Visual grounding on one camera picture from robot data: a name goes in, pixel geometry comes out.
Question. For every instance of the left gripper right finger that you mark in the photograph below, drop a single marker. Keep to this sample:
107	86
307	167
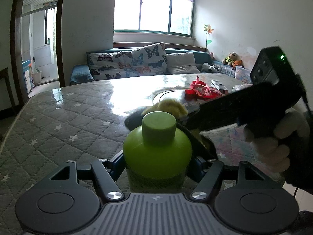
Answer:
208	175

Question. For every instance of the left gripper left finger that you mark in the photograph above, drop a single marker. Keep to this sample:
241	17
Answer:
105	174

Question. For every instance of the green plastic bottle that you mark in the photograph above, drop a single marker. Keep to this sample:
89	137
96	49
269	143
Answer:
157	154

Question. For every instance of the yellow grey cleaning cloth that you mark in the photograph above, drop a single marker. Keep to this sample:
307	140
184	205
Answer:
201	146

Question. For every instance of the right hand white glove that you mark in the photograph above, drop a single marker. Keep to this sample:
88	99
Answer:
273	149

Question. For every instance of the white plastic bag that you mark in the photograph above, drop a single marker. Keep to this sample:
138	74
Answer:
237	87

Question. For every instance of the clear plastic storage box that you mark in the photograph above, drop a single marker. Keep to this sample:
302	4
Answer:
242	74

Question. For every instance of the plush teddy bear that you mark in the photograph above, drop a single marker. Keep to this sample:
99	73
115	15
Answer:
233	60

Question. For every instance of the small flat box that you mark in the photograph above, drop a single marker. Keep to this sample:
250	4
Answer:
218	85

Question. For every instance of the black white plush toy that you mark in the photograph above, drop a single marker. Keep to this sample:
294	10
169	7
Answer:
206	68

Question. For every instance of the grey quilted star tablecloth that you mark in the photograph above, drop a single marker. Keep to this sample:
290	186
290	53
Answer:
85	122

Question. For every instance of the red plastic bag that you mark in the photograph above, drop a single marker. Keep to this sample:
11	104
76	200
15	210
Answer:
201	90

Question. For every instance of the colourful pinwheel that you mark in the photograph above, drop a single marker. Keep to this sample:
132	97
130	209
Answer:
208	30

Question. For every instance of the round induction cooktop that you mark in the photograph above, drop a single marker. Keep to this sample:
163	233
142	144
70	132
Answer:
178	95

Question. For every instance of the white cushion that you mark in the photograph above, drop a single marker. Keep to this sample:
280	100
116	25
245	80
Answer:
181	63

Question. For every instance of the large butterfly print pillow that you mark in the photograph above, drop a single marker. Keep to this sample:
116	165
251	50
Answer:
113	65

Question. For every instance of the teal sofa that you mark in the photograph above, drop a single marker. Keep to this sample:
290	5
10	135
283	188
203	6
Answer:
81	73

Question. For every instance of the white bucket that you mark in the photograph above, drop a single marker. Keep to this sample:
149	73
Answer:
37	77

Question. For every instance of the blue white cabinet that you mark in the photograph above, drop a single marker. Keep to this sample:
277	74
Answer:
26	65

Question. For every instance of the dark wooden side table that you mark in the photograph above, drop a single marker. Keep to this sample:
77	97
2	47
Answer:
7	98

